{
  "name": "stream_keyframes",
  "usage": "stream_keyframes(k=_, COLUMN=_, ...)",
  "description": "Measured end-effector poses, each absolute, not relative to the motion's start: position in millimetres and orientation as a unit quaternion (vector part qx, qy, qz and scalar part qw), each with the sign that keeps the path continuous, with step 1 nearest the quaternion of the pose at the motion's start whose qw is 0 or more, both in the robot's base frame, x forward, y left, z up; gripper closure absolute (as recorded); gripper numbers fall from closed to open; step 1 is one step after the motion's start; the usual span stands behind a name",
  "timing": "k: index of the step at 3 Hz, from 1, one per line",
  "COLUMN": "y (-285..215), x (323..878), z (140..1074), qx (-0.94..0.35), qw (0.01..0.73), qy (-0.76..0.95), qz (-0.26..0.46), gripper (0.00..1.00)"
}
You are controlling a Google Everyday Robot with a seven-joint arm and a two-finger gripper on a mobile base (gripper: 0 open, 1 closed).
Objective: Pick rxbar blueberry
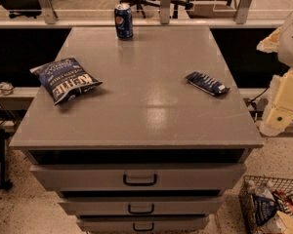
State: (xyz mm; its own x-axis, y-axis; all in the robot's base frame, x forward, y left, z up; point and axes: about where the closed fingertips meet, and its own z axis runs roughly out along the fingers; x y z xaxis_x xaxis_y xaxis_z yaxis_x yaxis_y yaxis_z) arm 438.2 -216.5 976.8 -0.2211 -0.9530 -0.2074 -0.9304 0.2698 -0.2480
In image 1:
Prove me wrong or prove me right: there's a black stand leg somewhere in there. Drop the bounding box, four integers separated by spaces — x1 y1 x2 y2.
0 129 13 190

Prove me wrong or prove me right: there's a grey drawer cabinet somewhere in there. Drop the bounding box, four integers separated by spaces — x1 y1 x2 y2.
9 25 265 234

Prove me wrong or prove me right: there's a bottom grey drawer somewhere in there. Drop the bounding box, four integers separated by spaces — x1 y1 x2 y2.
76 215 209 232

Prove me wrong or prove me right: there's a blue kettle chips bag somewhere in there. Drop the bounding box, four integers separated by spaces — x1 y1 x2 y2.
30 58 102 105

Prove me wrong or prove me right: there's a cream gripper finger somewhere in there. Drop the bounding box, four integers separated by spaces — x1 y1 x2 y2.
256 27 281 53

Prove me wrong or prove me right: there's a blue snack bag in basket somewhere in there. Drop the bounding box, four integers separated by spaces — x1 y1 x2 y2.
253 195 278 225

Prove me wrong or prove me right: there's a wire basket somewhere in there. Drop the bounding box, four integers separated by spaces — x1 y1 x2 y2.
239 175 293 234

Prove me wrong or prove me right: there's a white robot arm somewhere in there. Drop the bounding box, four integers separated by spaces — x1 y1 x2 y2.
257 11 293 137

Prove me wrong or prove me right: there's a red snack bag in basket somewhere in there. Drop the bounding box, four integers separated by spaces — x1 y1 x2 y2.
272 190 293 215

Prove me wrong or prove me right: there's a top grey drawer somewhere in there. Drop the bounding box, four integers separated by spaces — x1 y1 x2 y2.
30 163 246 191

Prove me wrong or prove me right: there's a black cable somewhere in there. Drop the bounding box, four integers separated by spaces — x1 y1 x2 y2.
245 87 271 122

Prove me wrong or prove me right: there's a yellow snack bag in basket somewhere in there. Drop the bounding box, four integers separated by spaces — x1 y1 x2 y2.
276 212 293 234

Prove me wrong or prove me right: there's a blue pepsi can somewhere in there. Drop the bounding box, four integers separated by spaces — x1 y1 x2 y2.
114 3 133 40

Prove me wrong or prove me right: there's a blue rxbar blueberry wrapper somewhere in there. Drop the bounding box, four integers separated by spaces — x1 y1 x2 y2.
186 71 230 97

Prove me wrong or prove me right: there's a middle grey drawer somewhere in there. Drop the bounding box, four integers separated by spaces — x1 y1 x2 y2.
60 196 224 216

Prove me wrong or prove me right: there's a grey drawer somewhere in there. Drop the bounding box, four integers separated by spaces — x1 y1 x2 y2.
76 215 209 232
30 163 246 191
60 196 224 216

